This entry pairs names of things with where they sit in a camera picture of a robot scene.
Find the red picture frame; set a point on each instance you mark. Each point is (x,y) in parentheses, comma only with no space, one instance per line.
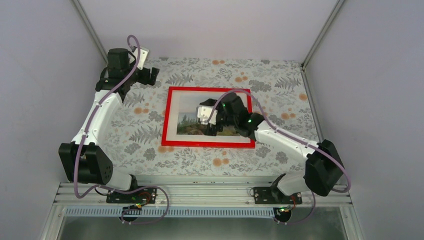
(165,116)

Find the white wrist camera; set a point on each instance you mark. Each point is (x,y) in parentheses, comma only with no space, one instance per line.
(140,53)
(206,115)

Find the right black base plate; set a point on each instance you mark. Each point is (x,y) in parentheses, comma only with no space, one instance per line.
(270,196)

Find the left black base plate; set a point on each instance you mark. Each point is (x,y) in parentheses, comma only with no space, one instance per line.
(145,196)

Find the floral patterned table cloth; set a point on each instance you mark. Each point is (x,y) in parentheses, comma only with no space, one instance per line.
(133,139)

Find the aluminium rail base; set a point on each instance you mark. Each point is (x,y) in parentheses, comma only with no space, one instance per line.
(199,191)

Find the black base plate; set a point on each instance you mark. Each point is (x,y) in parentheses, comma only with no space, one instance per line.
(270,196)
(145,196)

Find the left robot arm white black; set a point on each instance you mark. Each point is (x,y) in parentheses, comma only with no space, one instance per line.
(84,159)

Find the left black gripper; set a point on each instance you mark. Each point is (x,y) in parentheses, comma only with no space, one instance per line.
(144,79)

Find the grey slotted cable duct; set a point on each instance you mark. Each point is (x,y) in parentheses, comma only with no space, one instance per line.
(172,212)

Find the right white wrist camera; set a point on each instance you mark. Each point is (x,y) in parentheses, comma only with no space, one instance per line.
(206,115)

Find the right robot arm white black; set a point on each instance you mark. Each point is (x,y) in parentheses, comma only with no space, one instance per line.
(323,166)

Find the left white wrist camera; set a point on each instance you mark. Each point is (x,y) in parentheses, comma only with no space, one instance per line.
(140,53)

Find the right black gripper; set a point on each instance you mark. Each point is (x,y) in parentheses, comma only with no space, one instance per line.
(211,130)

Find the landscape photo print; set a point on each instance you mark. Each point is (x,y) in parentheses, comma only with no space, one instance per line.
(188,123)

